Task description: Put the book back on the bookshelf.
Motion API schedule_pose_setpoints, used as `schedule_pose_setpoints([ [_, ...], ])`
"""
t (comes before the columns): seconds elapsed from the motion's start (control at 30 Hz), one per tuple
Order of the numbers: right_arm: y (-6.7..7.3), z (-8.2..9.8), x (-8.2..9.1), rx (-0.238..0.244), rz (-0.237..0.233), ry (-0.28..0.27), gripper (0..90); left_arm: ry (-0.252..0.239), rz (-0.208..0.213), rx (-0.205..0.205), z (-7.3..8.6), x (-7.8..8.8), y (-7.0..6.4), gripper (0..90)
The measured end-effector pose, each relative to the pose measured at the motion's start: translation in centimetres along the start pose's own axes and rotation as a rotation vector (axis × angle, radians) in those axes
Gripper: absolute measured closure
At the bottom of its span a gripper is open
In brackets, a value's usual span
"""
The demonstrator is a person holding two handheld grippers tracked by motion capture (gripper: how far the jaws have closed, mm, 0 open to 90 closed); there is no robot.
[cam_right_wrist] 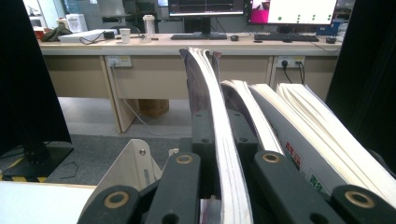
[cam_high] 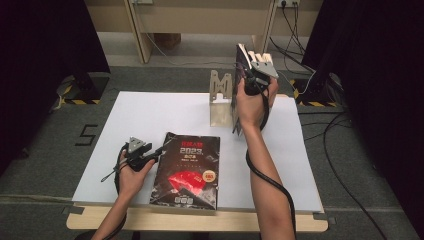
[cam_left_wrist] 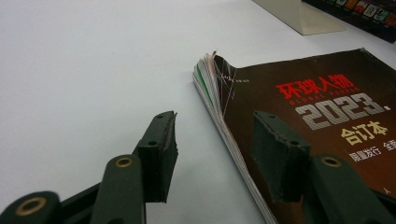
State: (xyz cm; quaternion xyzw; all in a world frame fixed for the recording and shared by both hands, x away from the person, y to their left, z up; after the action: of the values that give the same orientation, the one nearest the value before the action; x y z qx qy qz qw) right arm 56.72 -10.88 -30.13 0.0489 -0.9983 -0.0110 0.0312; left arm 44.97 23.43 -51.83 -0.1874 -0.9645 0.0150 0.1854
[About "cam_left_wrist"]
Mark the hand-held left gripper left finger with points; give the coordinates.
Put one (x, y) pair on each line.
(155, 161)

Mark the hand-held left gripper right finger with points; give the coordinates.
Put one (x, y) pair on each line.
(280, 161)

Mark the wooden expanding book rack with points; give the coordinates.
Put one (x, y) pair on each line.
(308, 18)

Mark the thick magazine with red title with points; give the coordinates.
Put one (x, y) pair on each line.
(280, 90)

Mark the purple cover magazine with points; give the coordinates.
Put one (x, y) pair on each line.
(367, 15)

